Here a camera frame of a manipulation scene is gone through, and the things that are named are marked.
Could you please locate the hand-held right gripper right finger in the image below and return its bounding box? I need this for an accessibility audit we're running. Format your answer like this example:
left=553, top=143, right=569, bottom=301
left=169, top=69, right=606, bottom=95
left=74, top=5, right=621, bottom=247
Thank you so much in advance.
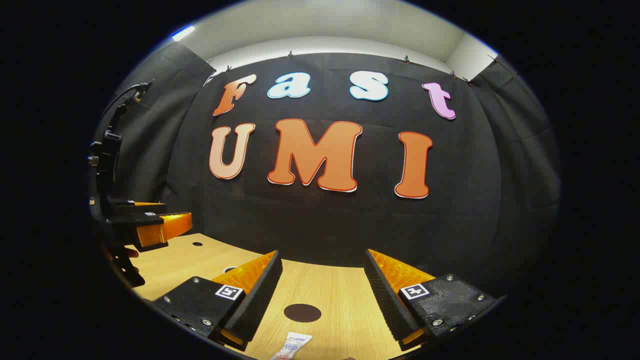
left=363, top=248, right=498, bottom=351

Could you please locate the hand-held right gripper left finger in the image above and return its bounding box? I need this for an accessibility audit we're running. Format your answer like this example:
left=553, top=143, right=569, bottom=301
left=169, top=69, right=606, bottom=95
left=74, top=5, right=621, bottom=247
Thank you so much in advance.
left=152, top=250, right=283, bottom=351

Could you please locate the brown round coaster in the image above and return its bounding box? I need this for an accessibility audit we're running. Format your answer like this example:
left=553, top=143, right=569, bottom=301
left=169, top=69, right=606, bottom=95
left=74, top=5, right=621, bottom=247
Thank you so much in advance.
left=283, top=303, right=322, bottom=323

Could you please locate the white toothpaste tube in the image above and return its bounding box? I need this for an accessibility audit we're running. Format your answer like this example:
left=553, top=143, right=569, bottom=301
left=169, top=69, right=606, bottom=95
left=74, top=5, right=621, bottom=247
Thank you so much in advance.
left=270, top=332, right=313, bottom=360

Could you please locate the wooden desktop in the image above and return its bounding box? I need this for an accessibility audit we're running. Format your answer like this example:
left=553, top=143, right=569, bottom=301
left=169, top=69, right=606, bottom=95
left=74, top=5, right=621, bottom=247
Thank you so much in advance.
left=127, top=232, right=436, bottom=360

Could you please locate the black backdrop cloth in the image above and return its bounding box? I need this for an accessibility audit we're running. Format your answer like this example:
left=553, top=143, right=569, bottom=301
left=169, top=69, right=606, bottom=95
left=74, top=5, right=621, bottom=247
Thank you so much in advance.
left=165, top=52, right=506, bottom=291

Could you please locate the black cable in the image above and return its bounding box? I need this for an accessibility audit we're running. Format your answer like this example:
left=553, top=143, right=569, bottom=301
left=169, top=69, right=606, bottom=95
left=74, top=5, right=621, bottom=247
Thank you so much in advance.
left=104, top=80, right=154, bottom=133

